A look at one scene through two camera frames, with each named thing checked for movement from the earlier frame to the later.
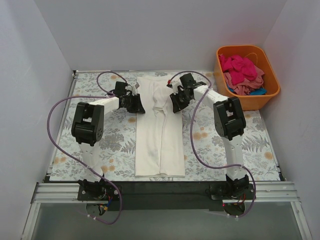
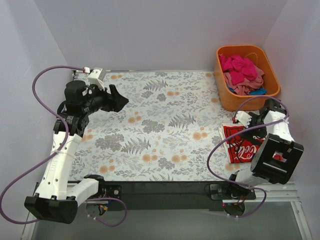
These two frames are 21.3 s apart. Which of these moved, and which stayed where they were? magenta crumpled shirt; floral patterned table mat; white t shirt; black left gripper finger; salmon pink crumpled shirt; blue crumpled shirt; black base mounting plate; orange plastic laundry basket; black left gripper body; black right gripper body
Moved: black left gripper finger; black left gripper body; black right gripper body; white t shirt
Stayed: black base mounting plate; floral patterned table mat; blue crumpled shirt; magenta crumpled shirt; orange plastic laundry basket; salmon pink crumpled shirt
